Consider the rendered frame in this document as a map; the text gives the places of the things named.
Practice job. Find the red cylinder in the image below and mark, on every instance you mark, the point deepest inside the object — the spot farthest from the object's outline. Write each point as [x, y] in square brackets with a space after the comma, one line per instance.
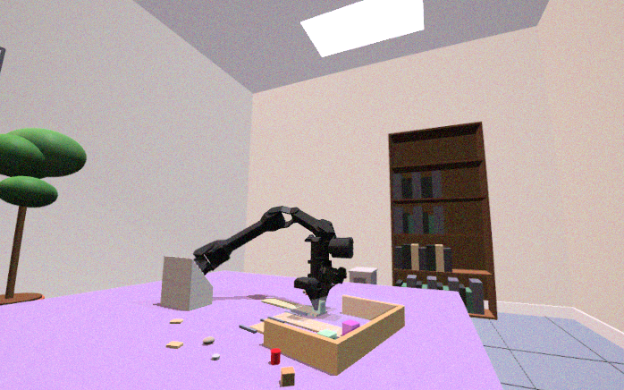
[275, 357]

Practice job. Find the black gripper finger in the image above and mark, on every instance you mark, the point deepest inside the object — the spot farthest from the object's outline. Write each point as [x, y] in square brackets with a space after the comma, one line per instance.
[314, 294]
[326, 289]

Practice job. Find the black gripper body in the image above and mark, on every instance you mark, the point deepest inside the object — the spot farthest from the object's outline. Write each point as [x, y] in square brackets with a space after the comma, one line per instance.
[312, 282]

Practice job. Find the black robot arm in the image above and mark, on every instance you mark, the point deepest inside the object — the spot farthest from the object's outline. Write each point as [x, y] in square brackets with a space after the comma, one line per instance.
[322, 244]

